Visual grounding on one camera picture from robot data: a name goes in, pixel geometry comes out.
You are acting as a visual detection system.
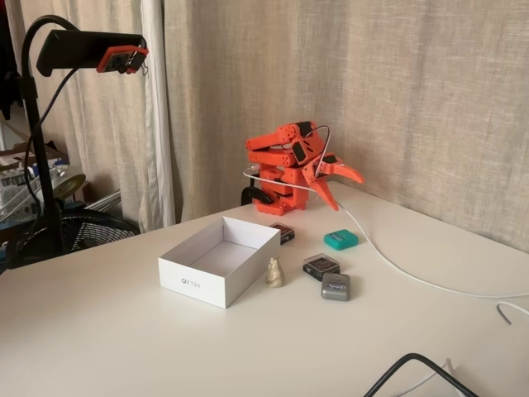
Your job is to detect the orange gripper body black servo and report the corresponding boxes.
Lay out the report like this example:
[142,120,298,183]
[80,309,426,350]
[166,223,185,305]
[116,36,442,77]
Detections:
[301,152,344,188]

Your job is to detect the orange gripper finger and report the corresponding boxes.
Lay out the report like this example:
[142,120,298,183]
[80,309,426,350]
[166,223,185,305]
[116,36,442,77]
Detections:
[311,177,341,213]
[329,162,366,185]

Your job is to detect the teal green cube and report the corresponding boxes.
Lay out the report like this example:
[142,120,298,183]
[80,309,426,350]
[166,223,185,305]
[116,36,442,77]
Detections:
[322,229,359,252]

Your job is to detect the white cardboard box bin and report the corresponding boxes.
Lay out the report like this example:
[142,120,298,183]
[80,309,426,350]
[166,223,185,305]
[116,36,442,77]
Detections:
[157,215,282,310]

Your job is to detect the black small case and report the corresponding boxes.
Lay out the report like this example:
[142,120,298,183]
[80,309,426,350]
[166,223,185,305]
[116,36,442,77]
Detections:
[269,222,297,246]
[303,252,341,283]

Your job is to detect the black table clamp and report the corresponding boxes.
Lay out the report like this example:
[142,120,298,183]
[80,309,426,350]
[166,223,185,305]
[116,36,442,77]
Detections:
[241,186,274,206]

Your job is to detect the grey small floss box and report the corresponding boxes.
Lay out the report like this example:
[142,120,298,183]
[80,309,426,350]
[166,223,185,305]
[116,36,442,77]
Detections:
[320,272,351,301]

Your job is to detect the beige bear figurine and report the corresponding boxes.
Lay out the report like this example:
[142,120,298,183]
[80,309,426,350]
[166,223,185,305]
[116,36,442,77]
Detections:
[264,256,286,289]

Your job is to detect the beige linen curtain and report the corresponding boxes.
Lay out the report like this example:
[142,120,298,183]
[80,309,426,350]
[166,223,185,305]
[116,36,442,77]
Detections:
[163,0,529,254]

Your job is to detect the black floor fan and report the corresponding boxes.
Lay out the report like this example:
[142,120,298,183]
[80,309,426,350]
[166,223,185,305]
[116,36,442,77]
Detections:
[24,208,141,256]

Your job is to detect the black gooseneck stand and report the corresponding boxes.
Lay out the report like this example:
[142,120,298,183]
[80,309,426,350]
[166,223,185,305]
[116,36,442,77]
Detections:
[7,14,83,270]

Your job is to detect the brown cardboard box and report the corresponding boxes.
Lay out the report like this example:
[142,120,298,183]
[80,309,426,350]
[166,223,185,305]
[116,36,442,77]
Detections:
[0,142,69,177]

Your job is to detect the dark hanging clothes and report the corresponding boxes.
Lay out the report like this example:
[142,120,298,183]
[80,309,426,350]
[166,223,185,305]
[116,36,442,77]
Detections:
[0,0,21,121]

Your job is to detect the robot servo wire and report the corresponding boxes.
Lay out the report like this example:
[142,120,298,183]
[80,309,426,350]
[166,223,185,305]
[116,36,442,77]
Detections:
[306,125,334,177]

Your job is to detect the thick black cable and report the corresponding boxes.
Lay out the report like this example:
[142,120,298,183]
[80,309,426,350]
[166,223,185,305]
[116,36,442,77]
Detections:
[363,352,480,397]

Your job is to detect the long white cable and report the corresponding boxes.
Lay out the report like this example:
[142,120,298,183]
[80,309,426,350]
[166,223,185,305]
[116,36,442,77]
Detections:
[242,165,529,299]

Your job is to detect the grey cable end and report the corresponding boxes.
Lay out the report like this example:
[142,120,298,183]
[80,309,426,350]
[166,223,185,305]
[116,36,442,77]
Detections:
[497,302,529,325]

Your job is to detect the overhead camera on black stand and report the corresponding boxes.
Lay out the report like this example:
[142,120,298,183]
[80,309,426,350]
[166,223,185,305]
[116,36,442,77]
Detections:
[12,0,183,235]

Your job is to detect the thin white cable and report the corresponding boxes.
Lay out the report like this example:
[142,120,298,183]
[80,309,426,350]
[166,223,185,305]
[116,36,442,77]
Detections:
[396,358,454,397]

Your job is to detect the orange framed camera module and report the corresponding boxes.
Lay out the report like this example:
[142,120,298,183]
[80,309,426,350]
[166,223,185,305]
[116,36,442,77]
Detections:
[96,44,150,76]

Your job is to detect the black camera holder bar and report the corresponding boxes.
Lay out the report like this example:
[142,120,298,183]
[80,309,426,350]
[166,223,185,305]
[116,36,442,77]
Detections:
[36,29,148,77]

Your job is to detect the black camera cable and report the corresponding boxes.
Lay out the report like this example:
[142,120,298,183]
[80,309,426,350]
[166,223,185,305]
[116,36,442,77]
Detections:
[3,65,79,265]

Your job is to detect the white wire rack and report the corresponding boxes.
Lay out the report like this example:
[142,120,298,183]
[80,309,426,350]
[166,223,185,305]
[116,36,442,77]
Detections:
[0,165,42,227]

